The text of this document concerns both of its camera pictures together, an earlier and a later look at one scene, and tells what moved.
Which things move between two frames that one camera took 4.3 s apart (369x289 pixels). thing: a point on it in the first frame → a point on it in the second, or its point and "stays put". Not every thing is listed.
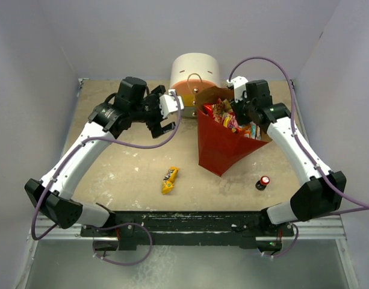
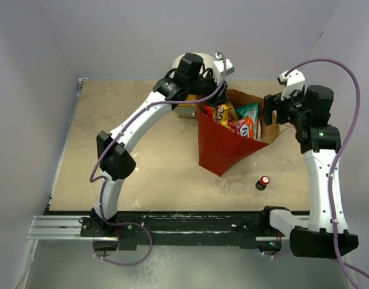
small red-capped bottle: [261, 184] stays put
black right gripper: [241, 120] → [274, 102]
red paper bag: [221, 149] stays put
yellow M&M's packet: [169, 180] → [226, 114]
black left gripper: [155, 127] → [221, 98]
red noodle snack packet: [208, 109] stays put
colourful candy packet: [229, 120] → [244, 127]
